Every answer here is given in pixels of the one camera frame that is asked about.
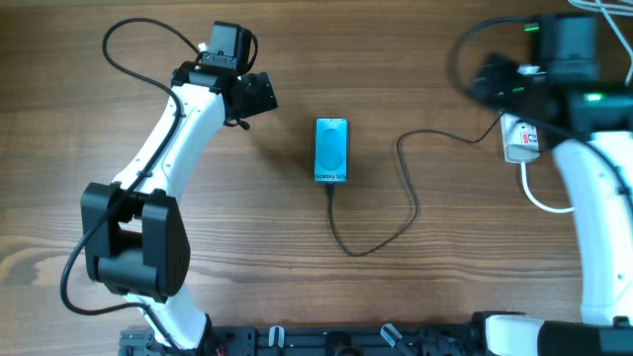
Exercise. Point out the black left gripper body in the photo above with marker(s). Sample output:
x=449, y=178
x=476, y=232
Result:
x=255, y=99

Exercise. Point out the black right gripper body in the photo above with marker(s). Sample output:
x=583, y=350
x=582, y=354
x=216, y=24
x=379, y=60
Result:
x=515, y=88

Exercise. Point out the blue screen smartphone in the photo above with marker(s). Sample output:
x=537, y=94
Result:
x=331, y=150

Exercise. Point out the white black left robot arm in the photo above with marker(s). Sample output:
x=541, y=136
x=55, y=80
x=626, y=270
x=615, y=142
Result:
x=135, y=241

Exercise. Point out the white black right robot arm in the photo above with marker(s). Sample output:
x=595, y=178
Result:
x=588, y=127

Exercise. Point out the white power strip socket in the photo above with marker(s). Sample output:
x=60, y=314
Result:
x=520, y=141

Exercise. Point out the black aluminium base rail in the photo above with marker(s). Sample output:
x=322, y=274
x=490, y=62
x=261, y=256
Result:
x=448, y=339

